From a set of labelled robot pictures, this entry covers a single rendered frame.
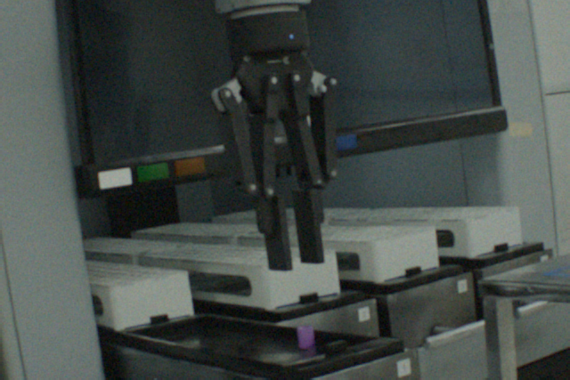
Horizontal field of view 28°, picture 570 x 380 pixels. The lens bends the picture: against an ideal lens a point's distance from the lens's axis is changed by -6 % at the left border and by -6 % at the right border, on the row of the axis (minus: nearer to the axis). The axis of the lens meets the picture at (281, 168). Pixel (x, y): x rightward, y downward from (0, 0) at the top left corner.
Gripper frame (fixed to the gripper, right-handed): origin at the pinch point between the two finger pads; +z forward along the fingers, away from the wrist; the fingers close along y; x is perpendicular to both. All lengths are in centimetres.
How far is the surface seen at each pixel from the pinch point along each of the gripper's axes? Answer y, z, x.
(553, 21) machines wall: -190, -27, -132
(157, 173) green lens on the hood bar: 3.8, -6.4, -17.6
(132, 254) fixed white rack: -6.6, 4.9, -47.0
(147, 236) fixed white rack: -21, 5, -70
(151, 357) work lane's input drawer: 11.0, 11.2, -11.2
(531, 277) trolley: -25.9, 9.5, 5.6
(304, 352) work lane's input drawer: 2.0, 11.2, 2.2
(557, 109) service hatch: -186, -2, -131
